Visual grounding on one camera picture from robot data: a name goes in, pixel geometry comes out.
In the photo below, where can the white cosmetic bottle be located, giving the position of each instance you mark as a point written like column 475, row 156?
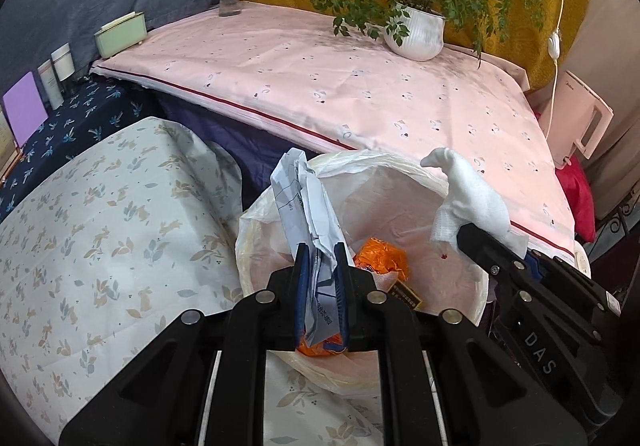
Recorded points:
column 51, row 83

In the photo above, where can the pink printed cloth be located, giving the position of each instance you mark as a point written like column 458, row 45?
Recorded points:
column 325, row 75

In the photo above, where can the navy floral cloth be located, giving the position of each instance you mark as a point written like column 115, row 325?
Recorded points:
column 75, row 125

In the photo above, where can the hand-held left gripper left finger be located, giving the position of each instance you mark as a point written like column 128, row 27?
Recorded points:
column 301, row 296

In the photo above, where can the dark purple cloth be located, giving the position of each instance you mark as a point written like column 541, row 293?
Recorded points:
column 225, row 135

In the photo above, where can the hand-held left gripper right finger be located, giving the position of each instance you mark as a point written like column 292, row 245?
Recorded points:
column 341, row 296

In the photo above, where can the printed white paper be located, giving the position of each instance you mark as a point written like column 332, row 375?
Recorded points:
column 310, row 196

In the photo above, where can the orange plastic wrapper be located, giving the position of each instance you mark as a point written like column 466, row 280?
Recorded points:
column 325, row 350
column 382, row 258

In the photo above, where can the red cloth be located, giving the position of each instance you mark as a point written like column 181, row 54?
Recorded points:
column 575, row 196

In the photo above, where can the white tissue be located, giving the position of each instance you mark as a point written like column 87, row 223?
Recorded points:
column 475, row 201

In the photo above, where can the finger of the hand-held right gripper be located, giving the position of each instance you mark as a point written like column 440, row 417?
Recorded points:
column 570, row 278
column 492, row 256

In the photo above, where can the green tin box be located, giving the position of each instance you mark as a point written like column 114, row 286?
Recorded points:
column 120, row 38

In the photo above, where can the cream book box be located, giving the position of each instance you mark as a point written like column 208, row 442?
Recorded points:
column 6, row 145

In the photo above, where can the purple card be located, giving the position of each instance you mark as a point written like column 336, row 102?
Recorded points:
column 25, row 110

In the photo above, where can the round bin with plastic liner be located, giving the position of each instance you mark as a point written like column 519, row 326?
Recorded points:
column 390, row 206

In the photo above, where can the gold box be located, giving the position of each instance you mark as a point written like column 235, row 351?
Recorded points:
column 407, row 296

